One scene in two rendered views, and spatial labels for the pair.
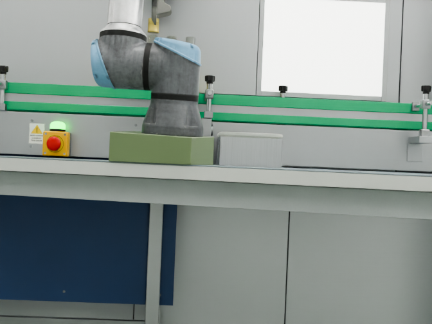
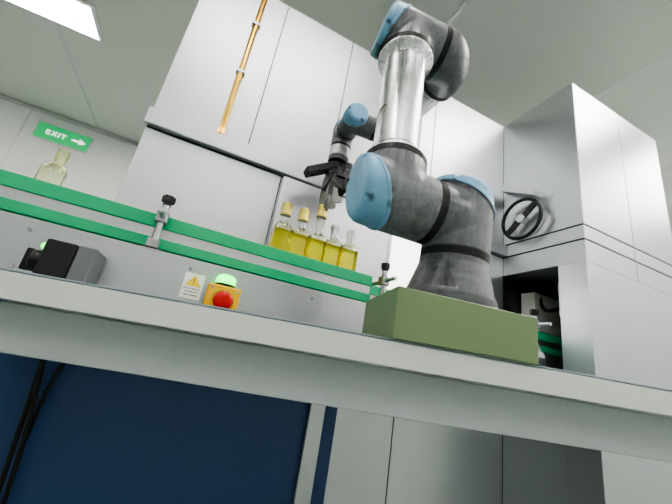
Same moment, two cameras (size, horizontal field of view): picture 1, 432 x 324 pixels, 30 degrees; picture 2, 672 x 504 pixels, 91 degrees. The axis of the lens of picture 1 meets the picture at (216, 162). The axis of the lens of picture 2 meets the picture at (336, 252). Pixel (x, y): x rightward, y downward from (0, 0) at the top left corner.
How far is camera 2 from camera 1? 1.60 m
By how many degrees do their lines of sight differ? 26
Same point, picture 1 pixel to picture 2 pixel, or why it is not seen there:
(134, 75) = (427, 210)
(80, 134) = (247, 296)
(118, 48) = (410, 167)
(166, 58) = (471, 199)
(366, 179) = not seen: outside the picture
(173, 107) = (478, 268)
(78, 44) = (237, 216)
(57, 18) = (222, 189)
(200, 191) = (522, 410)
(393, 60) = not seen: hidden behind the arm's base
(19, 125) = (171, 271)
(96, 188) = (340, 384)
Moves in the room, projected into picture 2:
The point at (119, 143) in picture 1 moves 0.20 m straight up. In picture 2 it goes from (414, 309) to (425, 178)
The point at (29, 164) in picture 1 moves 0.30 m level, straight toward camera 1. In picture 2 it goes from (227, 323) to (409, 324)
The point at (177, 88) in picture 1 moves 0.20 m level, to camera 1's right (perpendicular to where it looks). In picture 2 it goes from (483, 243) to (568, 273)
